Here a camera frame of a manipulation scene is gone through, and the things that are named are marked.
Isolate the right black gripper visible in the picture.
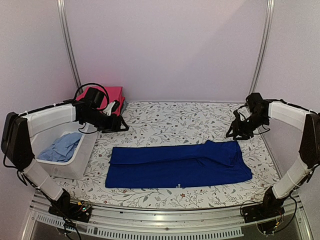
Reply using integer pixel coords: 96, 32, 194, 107
226, 113, 269, 140

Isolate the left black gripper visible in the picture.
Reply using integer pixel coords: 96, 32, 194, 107
83, 109, 130, 134

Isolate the blue t-shirt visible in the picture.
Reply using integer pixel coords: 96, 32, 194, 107
105, 140, 253, 189

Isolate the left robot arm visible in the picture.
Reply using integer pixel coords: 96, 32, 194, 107
1, 83, 129, 217

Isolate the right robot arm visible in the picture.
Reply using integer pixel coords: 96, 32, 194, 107
225, 92, 320, 218

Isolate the white plastic laundry bin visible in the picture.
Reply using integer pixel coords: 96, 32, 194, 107
30, 122, 98, 180

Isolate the folded grey garment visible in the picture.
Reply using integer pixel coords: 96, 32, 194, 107
120, 100, 128, 116

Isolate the folded pink garment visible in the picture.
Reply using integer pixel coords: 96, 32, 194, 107
76, 85, 125, 116

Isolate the floral table cloth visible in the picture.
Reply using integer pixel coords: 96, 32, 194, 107
55, 102, 279, 209

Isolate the light blue garment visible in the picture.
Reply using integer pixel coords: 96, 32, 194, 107
37, 132, 83, 163

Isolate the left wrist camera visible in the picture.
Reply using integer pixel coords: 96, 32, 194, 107
102, 100, 120, 116

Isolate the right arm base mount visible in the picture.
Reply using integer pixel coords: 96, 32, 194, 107
239, 200, 285, 223

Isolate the aluminium front rail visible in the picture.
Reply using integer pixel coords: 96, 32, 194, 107
21, 194, 314, 240

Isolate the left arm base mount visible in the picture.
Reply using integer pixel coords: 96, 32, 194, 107
48, 200, 92, 223

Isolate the right aluminium frame post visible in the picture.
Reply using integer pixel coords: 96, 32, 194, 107
248, 0, 275, 94

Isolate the aluminium frame post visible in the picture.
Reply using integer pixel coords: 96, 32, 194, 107
248, 0, 275, 94
56, 0, 82, 89

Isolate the left aluminium frame post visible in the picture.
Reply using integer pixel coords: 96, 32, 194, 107
56, 0, 82, 89

